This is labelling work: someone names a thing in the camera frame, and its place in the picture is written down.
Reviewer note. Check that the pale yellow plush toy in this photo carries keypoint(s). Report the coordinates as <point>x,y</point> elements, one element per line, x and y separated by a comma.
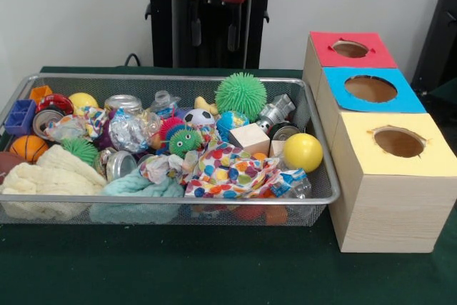
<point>203,103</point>

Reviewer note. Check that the polka dot cloth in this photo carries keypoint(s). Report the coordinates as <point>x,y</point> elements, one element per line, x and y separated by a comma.
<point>228,169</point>

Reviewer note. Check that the silver mesh bin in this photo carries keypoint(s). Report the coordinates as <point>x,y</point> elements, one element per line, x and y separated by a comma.
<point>107,85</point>

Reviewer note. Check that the wooden box with three holes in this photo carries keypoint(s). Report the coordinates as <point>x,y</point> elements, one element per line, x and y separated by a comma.
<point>389,212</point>

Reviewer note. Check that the large green spiky ball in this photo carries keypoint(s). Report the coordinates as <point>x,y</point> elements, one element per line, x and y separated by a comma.
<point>241,96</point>

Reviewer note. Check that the small soccer ball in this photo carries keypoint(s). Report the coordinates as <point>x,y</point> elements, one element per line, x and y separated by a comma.
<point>200,117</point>

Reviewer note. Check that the blue globe ball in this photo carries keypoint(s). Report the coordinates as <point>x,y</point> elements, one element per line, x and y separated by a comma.
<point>232,123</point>

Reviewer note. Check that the wooden cube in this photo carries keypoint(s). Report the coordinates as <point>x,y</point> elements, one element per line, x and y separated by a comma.
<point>250,139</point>

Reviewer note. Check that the green-headed spiky caterpillar toy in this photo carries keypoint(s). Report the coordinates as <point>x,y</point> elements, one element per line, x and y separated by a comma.
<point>184,142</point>

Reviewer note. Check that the large yellow ball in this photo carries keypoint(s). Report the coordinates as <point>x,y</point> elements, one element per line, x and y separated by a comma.
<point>302,152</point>

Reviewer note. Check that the purple plastic block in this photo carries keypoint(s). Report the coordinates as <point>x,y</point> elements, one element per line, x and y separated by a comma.
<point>19,117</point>

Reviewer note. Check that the cream knitted cloth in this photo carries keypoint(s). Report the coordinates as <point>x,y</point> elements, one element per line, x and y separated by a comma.
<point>53,176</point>

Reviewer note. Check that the small orange basketball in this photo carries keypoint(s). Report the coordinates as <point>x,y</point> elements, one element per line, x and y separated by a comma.
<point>28,148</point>

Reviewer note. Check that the black stand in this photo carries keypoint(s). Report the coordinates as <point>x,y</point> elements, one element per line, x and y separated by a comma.
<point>439,33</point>

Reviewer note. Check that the dark green tablecloth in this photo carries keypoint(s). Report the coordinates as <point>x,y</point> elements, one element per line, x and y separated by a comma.
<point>178,265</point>

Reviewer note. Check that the green-covered side table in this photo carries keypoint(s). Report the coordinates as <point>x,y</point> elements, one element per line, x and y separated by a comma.
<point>446,92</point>

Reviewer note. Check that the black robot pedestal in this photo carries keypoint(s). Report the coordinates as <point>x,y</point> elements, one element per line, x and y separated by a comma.
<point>162,15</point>

